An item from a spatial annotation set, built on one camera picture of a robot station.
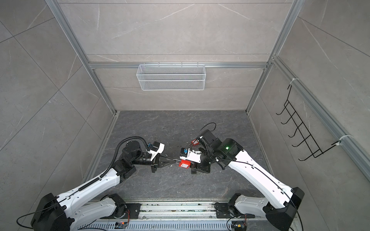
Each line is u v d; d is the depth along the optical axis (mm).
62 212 389
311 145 632
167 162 632
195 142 1009
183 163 633
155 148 560
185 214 730
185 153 571
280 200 378
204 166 580
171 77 1007
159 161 608
